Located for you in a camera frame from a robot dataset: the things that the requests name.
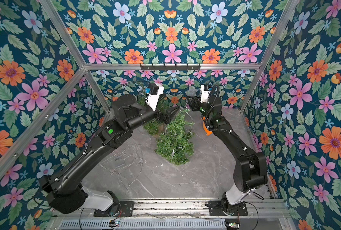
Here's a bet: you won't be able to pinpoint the clear battery box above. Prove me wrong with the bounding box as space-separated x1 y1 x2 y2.
187 87 198 98

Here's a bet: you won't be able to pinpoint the green christmas tree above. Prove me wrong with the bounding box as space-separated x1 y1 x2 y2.
155 109 194 166
137 94 168 138

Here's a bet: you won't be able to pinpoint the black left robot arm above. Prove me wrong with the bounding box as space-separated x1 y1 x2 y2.
39 94 180 216

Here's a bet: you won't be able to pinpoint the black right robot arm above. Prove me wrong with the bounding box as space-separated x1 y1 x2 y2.
186 96 268 215

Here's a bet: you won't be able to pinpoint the orange plush toy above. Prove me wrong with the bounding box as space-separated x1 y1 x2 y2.
203 122 212 136

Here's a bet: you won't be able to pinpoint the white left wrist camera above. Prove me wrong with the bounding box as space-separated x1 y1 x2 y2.
145 83 164 111

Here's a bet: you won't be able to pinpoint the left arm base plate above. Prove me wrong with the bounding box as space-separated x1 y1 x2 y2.
94 201 135 217

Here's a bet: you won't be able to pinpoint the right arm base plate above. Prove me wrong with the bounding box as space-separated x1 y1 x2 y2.
205 200 248 217

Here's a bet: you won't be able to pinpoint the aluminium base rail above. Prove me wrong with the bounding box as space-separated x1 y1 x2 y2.
58 198 292 220

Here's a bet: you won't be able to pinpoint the aluminium frame struts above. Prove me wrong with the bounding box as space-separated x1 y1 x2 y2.
0 1 298 180

